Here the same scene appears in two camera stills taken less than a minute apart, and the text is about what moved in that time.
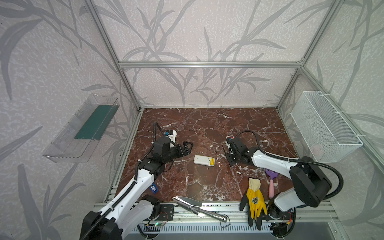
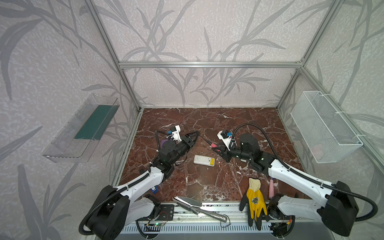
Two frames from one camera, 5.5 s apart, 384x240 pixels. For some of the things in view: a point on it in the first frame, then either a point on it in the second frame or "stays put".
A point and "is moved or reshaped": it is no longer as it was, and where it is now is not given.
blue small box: [154, 189] stays put
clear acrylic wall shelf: [82, 132] stays put
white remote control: [202, 160] stays put
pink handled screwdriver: [224, 148] is moved or reshaped
